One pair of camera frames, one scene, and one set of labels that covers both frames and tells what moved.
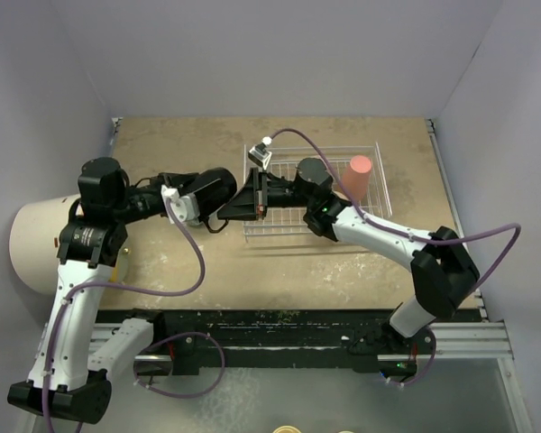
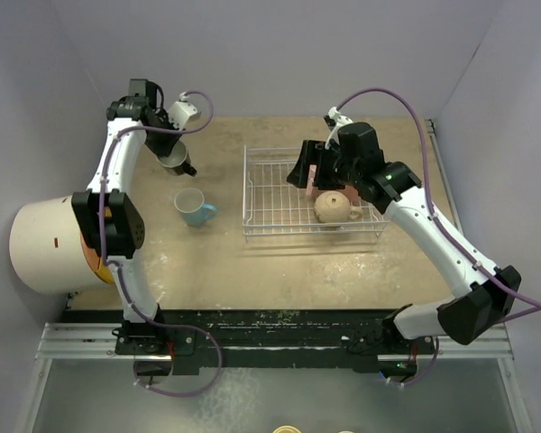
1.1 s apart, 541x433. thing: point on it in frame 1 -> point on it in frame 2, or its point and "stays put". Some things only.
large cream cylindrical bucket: (35, 236) stays put
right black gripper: (252, 202) -> (312, 152)
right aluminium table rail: (452, 201) stays put
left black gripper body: (142, 203) -> (161, 142)
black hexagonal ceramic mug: (214, 188) -> (178, 161)
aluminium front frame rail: (463, 341) stays put
